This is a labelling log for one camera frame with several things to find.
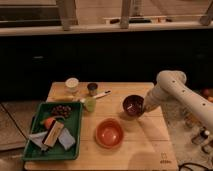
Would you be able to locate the green plastic tray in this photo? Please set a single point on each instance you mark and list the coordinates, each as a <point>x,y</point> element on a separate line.
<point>73,123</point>

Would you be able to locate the wooden black board eraser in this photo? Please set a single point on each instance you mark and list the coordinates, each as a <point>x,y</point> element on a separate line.
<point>53,133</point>

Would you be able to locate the green cup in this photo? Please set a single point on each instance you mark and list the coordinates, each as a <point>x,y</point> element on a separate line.
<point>90,104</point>

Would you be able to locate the bunch of dark grapes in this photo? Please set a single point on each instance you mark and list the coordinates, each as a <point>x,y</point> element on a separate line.
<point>61,110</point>

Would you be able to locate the orange bowl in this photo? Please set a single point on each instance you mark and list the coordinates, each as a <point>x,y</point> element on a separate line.
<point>109,134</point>

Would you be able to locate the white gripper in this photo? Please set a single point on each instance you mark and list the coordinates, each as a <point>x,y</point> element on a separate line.
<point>153,99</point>

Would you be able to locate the grey cloth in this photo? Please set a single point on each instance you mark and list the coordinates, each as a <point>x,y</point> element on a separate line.
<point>37,139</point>

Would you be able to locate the light blue sponge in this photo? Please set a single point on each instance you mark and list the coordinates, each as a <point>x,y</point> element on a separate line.
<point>66,139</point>

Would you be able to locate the dark metal cup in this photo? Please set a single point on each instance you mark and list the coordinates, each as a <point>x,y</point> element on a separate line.
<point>92,88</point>

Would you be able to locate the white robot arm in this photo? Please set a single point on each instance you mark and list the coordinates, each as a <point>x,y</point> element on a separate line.
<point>171,84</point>

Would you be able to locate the white cup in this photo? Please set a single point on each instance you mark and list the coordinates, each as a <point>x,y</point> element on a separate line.
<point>72,84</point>

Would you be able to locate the dark purple bowl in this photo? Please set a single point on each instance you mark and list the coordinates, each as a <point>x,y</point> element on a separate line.
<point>133,105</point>

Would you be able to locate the white black-tipped marker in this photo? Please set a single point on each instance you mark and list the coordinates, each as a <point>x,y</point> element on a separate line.
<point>102,94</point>

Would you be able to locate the orange fruit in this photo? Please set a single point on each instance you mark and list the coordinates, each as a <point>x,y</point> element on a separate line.
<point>48,122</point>

